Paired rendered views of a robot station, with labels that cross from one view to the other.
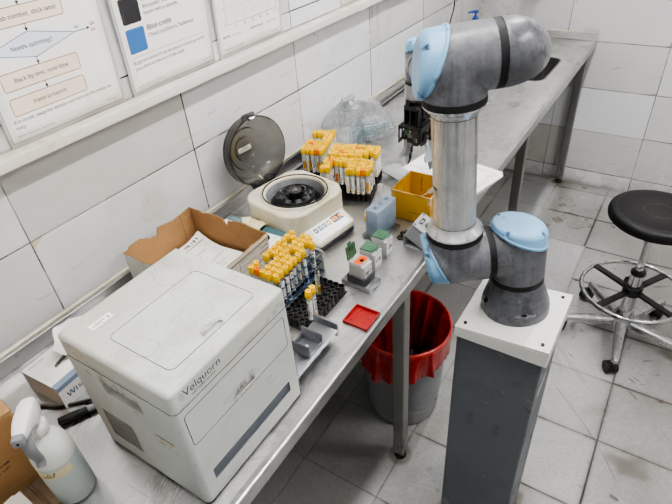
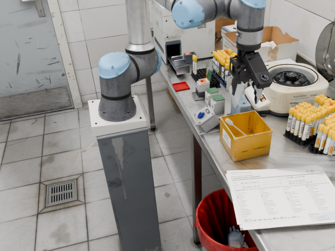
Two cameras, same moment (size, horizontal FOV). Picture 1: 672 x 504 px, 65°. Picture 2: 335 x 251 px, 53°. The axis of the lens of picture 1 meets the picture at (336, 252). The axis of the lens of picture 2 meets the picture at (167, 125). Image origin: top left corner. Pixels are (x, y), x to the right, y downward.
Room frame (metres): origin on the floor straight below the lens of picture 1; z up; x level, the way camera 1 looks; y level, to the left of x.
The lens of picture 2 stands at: (1.82, -1.12, 1.63)
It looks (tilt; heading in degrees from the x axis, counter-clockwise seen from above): 35 degrees down; 132
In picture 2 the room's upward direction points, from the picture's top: 4 degrees counter-clockwise
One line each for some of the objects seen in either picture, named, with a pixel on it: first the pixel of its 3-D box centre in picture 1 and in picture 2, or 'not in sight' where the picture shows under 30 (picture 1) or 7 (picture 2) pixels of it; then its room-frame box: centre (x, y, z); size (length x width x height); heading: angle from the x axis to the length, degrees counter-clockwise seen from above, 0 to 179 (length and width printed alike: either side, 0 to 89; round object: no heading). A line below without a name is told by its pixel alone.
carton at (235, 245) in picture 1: (201, 264); (257, 50); (1.11, 0.35, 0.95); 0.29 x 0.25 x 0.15; 55
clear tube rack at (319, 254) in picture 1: (287, 276); (228, 72); (1.08, 0.13, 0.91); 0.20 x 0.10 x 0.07; 145
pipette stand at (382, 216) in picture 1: (381, 217); (240, 110); (1.30, -0.14, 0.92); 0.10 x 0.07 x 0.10; 140
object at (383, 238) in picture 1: (382, 243); (217, 104); (1.19, -0.13, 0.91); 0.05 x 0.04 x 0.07; 55
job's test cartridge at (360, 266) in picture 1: (360, 269); (203, 87); (1.07, -0.06, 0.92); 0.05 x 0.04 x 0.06; 52
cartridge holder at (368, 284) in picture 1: (361, 277); (203, 92); (1.07, -0.06, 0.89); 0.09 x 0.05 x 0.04; 52
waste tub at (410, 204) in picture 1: (419, 198); (244, 135); (1.39, -0.27, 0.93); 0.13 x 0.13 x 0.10; 54
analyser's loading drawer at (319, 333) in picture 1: (300, 351); (177, 61); (0.80, 0.10, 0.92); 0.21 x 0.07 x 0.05; 145
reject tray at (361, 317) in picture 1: (361, 317); (180, 86); (0.93, -0.05, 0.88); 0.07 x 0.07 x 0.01; 55
